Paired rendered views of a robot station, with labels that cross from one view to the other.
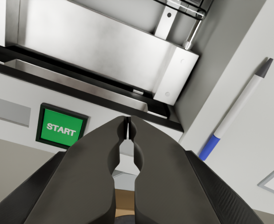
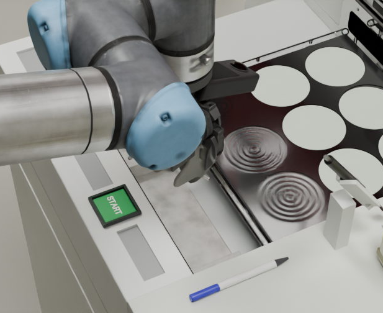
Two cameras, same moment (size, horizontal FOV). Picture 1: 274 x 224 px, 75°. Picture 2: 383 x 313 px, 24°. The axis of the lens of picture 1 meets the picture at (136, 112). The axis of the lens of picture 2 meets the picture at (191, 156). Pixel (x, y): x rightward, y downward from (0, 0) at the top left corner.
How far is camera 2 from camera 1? 111 cm
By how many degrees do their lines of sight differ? 66
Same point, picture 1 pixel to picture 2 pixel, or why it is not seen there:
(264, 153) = not seen: outside the picture
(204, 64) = not seen: hidden behind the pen
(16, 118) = (92, 182)
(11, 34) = (135, 171)
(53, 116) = (121, 195)
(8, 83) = (120, 165)
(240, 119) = (244, 291)
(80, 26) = (181, 204)
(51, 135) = (102, 203)
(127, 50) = (198, 241)
